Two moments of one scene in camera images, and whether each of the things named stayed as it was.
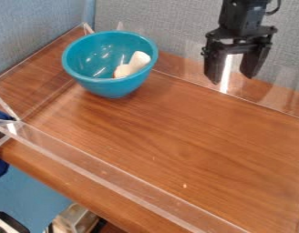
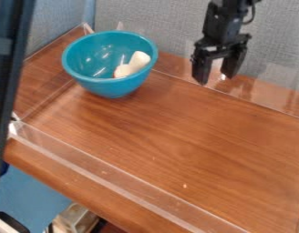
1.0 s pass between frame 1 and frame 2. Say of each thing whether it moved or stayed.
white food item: stayed
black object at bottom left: stayed
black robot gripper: moved
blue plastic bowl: stayed
